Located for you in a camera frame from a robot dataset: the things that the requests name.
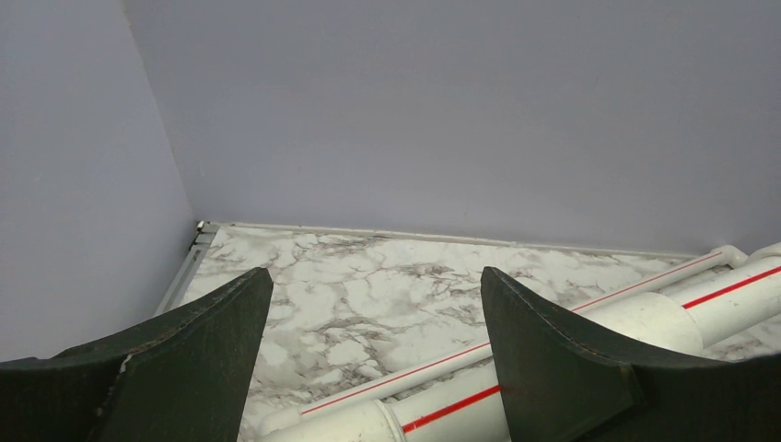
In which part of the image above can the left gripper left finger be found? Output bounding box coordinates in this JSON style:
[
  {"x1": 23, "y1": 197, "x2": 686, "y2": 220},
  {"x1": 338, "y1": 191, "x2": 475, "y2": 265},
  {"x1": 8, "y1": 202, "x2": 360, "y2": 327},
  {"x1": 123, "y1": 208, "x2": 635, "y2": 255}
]
[{"x1": 1, "y1": 267, "x2": 274, "y2": 441}]

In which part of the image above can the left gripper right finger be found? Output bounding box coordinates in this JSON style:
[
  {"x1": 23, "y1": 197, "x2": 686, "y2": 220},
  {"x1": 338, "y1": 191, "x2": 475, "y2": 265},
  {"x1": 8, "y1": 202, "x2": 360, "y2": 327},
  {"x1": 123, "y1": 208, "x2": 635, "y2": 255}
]
[{"x1": 481, "y1": 267, "x2": 780, "y2": 441}]

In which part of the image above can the white PVC pipe frame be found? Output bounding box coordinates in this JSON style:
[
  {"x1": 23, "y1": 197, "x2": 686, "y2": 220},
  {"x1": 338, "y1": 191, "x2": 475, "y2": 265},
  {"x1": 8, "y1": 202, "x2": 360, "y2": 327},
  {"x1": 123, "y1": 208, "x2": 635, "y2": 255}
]
[{"x1": 260, "y1": 245, "x2": 780, "y2": 441}]

